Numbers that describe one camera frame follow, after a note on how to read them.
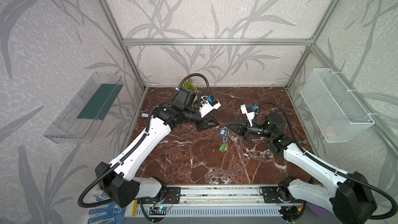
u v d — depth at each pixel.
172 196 0.73
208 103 0.58
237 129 0.66
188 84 0.99
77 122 0.64
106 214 0.69
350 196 0.39
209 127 0.64
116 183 0.37
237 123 0.65
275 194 0.72
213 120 0.64
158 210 0.72
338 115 0.62
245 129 0.62
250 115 0.62
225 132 0.71
